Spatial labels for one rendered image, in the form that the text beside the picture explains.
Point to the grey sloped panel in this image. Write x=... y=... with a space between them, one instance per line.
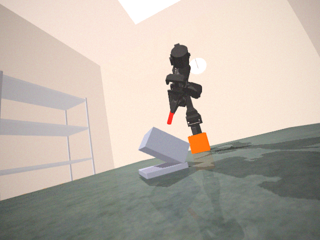
x=165 y=147

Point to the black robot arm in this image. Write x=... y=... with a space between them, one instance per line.
x=179 y=59

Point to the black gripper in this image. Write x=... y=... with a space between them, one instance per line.
x=177 y=91

